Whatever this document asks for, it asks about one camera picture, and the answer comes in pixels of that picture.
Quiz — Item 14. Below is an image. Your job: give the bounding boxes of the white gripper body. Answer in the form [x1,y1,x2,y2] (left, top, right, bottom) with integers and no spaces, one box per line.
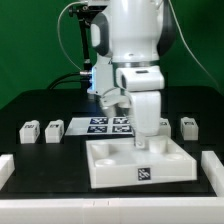
[128,91,161,136]

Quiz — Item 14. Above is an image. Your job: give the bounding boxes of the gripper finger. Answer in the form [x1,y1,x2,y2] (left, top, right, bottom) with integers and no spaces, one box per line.
[134,132,145,149]

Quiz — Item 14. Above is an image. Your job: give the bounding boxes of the white square tabletop part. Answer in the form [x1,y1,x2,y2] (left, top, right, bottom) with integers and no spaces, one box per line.
[86,136,197,188]

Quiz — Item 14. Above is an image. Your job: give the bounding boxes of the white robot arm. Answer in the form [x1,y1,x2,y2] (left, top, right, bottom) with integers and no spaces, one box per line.
[87,0,171,149]

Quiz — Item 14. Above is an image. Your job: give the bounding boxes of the white tag sheet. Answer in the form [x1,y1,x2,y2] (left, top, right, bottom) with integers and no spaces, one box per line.
[66,117,133,136]

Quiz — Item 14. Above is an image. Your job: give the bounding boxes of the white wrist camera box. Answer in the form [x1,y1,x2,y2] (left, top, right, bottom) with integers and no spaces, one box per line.
[116,66,164,92]

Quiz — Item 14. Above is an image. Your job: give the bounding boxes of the black base cables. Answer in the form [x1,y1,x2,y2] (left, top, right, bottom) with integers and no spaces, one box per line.
[46,72,92,90]

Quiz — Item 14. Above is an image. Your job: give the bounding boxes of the white obstacle fence wall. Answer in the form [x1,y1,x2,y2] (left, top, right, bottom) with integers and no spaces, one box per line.
[0,151,224,224]

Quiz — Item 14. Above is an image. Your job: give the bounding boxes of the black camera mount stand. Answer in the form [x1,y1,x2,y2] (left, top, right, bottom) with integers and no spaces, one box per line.
[68,3,105,70]

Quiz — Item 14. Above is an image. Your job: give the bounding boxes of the grey cable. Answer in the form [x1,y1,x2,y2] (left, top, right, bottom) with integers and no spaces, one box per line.
[57,1,88,72]

